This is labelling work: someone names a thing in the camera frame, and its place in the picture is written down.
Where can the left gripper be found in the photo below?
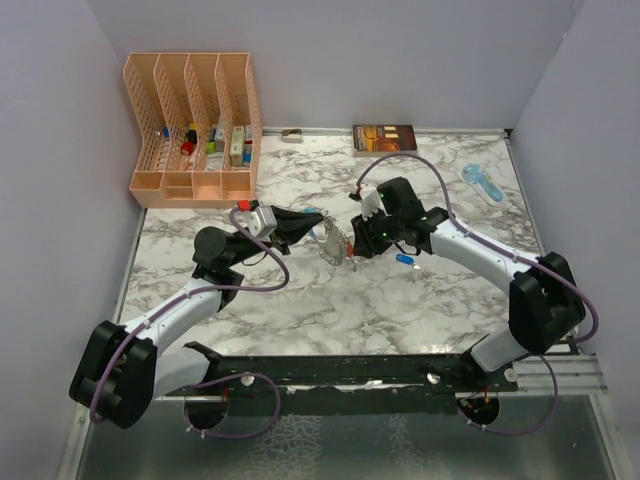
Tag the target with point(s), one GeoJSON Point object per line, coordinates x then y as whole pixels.
{"type": "Point", "coordinates": [291, 227]}

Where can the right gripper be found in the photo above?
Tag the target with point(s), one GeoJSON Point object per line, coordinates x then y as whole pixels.
{"type": "Point", "coordinates": [365, 243]}

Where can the blue key tag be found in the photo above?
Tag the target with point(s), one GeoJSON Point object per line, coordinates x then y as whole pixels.
{"type": "Point", "coordinates": [407, 261]}

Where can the metal keyring holder blue handle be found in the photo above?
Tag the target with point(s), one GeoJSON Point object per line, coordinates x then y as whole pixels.
{"type": "Point", "coordinates": [330, 239]}

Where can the red key tag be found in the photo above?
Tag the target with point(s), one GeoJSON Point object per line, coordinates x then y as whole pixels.
{"type": "Point", "coordinates": [350, 256]}

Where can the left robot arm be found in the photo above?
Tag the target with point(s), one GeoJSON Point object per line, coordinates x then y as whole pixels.
{"type": "Point", "coordinates": [123, 368]}

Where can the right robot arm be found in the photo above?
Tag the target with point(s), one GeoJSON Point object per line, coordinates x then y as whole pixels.
{"type": "Point", "coordinates": [543, 303]}

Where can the blue packaged toothbrush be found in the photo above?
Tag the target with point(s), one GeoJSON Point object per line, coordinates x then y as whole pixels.
{"type": "Point", "coordinates": [482, 183]}

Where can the brown book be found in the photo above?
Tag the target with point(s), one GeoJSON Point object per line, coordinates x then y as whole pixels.
{"type": "Point", "coordinates": [380, 140]}

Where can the green white box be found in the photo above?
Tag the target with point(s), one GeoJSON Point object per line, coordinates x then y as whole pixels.
{"type": "Point", "coordinates": [236, 150]}

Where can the red round bottle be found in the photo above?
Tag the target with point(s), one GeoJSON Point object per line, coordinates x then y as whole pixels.
{"type": "Point", "coordinates": [187, 148]}

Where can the orange plastic file organizer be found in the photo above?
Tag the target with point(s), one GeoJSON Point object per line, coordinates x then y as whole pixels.
{"type": "Point", "coordinates": [197, 97]}

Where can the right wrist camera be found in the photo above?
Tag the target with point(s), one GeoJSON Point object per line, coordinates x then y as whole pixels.
{"type": "Point", "coordinates": [370, 204]}

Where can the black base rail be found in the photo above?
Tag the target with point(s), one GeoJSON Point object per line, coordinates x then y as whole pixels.
{"type": "Point", "coordinates": [343, 384]}

